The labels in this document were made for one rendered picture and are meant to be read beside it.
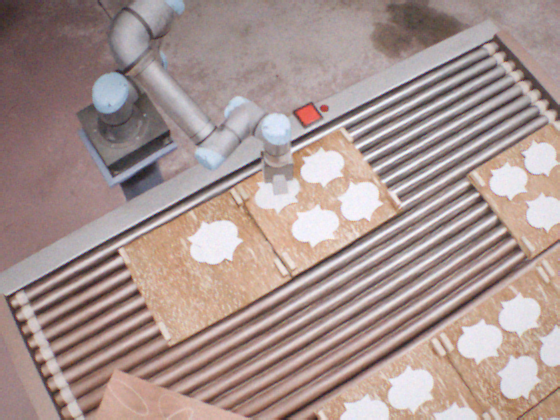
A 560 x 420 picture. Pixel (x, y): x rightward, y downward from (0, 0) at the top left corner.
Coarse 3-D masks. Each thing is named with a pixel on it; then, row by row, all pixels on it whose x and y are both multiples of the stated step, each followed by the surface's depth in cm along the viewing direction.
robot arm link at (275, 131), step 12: (264, 120) 178; (276, 120) 178; (288, 120) 178; (264, 132) 178; (276, 132) 176; (288, 132) 177; (264, 144) 183; (276, 144) 179; (288, 144) 183; (276, 156) 185
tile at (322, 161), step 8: (320, 152) 219; (328, 152) 219; (336, 152) 219; (304, 160) 218; (312, 160) 218; (320, 160) 218; (328, 160) 218; (336, 160) 218; (304, 168) 217; (312, 168) 217; (320, 168) 217; (328, 168) 217; (336, 168) 217; (304, 176) 216; (312, 176) 216; (320, 176) 216; (328, 176) 216; (336, 176) 216
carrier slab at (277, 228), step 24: (312, 144) 221; (336, 144) 222; (360, 168) 218; (312, 192) 214; (336, 192) 214; (384, 192) 214; (264, 216) 211; (288, 216) 211; (384, 216) 211; (288, 240) 207; (336, 240) 207; (312, 264) 204
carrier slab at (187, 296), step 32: (192, 224) 209; (128, 256) 205; (160, 256) 205; (256, 256) 205; (160, 288) 201; (192, 288) 201; (224, 288) 201; (256, 288) 201; (160, 320) 196; (192, 320) 197
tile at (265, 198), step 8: (264, 184) 214; (288, 184) 214; (296, 184) 214; (264, 192) 213; (272, 192) 213; (296, 192) 213; (256, 200) 212; (264, 200) 212; (272, 200) 212; (280, 200) 212; (288, 200) 212; (296, 200) 212; (264, 208) 211; (272, 208) 211; (280, 208) 211
